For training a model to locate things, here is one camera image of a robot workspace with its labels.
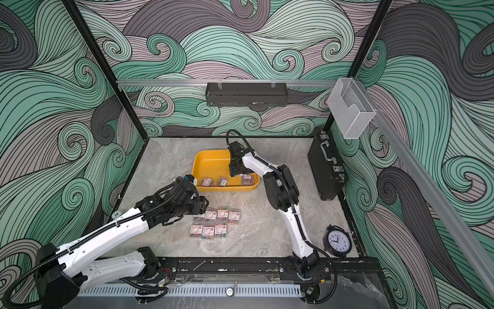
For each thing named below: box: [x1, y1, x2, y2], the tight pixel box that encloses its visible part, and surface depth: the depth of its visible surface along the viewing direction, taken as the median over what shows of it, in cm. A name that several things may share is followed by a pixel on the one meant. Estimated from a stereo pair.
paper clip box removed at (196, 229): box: [189, 224, 204, 235], surface depth 83 cm
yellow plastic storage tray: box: [191, 149, 261, 192], surface depth 100 cm
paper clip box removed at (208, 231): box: [201, 226, 215, 237], surface depth 83 cm
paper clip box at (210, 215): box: [204, 210, 217, 221], surface depth 87 cm
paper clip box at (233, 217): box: [227, 211, 240, 225], surface depth 87 cm
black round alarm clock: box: [322, 224, 352, 257], surface depth 79 cm
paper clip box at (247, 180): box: [241, 175, 255, 187], surface depth 100 cm
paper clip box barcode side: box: [216, 176, 228, 187], surface depth 99 cm
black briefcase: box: [307, 130, 348, 201], surface depth 86 cm
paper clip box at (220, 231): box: [214, 225, 227, 239], surface depth 83 cm
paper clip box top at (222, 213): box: [217, 209, 229, 218], surface depth 87 cm
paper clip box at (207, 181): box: [200, 177, 215, 187], surface depth 99 cm
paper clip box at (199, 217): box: [192, 213, 206, 222], surface depth 87 cm
